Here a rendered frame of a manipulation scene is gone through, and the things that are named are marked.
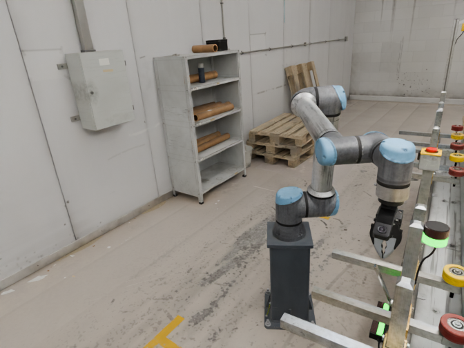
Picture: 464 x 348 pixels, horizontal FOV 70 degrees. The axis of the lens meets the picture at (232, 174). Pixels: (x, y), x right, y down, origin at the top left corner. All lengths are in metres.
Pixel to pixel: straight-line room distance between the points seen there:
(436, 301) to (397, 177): 0.79
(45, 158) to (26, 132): 0.25
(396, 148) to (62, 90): 2.59
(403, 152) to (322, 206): 0.93
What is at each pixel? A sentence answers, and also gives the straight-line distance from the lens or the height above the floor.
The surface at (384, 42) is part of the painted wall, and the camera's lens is 8.95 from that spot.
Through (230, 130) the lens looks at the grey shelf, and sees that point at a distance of 4.21.
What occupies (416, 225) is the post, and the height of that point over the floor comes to 1.17.
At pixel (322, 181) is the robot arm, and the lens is 1.79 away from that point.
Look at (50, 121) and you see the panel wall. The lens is 3.02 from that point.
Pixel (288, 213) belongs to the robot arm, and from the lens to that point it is 1.85.
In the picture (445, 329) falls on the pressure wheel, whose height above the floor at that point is 0.90.
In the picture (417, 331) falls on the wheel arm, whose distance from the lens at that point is 1.21.
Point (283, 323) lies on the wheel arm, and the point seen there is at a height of 0.95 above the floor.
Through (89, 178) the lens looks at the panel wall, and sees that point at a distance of 3.25.
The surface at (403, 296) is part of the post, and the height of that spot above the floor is 1.13.
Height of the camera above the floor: 1.68
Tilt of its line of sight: 22 degrees down
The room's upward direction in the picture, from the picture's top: 4 degrees counter-clockwise
